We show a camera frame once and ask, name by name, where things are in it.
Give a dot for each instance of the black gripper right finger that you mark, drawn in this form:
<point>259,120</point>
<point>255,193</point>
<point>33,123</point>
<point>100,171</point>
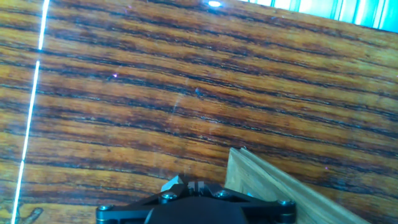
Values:
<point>267,211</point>

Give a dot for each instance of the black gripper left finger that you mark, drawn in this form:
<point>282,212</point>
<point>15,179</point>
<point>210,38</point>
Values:
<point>130,211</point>

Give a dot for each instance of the small wooden cube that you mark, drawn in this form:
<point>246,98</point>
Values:
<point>171,183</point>

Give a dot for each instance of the wooden picture frame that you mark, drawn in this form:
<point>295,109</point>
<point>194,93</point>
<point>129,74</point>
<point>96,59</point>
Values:
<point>267,186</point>

